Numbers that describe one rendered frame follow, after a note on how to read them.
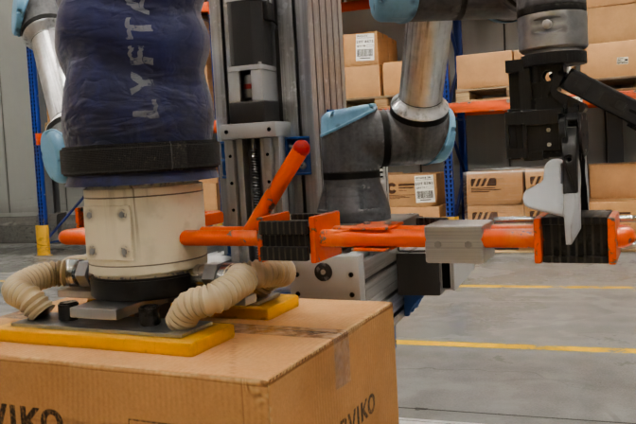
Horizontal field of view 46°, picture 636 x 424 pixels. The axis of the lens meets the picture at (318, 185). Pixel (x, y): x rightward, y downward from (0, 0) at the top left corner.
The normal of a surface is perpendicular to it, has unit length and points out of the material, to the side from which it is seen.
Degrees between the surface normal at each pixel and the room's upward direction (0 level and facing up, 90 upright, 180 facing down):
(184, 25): 72
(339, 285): 90
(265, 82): 90
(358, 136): 90
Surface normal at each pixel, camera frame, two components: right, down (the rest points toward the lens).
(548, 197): -0.42, -0.27
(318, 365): 0.90, -0.03
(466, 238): -0.43, 0.07
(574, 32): 0.27, 0.03
